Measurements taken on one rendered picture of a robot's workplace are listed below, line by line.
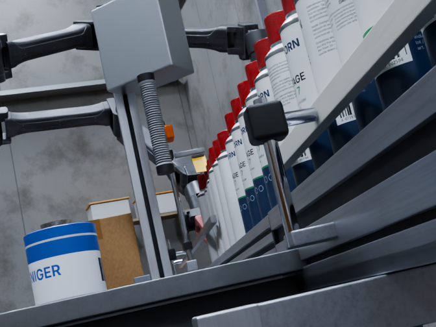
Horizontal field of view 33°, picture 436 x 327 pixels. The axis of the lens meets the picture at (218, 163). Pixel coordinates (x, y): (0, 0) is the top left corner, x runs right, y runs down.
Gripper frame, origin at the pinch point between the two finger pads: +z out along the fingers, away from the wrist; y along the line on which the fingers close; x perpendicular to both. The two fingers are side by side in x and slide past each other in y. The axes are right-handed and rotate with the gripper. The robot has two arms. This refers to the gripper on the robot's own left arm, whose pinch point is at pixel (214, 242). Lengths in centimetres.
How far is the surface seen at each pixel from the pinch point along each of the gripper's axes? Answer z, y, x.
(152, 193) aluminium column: -0.1, -12.6, -18.4
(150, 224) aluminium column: 4.2, -14.3, -13.7
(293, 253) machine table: 72, -6, -70
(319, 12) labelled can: 64, -1, -90
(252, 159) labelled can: 43, -2, -58
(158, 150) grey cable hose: 2.0, -10.2, -31.1
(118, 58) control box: -18.6, -13.8, -41.3
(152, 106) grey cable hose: -5.0, -9.4, -36.9
